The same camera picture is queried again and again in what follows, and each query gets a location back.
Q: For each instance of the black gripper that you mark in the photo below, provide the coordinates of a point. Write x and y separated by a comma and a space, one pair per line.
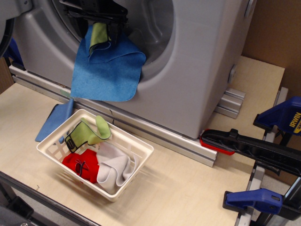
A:
104, 11

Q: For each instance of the green cloth with black trim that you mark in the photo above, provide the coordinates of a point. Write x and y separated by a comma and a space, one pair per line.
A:
99, 37

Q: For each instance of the large blue cloth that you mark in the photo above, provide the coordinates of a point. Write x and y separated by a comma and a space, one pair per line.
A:
111, 74

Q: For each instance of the grey toy washing machine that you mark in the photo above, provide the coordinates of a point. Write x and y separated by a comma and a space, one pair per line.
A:
192, 48

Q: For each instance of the white plastic laundry basket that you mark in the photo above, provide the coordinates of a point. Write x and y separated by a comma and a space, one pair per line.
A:
54, 148

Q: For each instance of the light blue cloth on table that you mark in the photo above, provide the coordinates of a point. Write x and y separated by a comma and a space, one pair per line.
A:
59, 114

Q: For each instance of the green cloth in basket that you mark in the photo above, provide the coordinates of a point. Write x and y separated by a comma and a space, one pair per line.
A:
83, 133

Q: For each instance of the red cloth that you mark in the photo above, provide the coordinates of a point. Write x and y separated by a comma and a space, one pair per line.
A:
85, 165

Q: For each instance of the light grey cloth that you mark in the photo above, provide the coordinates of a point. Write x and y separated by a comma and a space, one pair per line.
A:
114, 167

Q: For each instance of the aluminium extrusion side block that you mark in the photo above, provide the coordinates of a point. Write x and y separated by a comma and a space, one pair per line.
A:
230, 103

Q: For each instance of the brown cardboard panel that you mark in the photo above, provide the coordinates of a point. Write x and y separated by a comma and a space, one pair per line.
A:
274, 37

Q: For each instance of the blue Irwin clamp upper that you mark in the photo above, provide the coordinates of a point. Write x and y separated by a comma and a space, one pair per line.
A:
286, 116

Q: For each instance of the black and red bar clamp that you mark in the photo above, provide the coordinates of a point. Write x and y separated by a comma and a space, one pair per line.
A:
271, 156

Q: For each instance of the blue clamp lower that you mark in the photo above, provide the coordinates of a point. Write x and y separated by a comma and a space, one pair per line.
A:
263, 200

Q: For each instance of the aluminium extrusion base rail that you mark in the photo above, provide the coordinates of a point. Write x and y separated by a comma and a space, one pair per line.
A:
182, 144

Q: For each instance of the black metal table frame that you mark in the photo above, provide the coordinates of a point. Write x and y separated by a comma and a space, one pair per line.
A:
21, 205

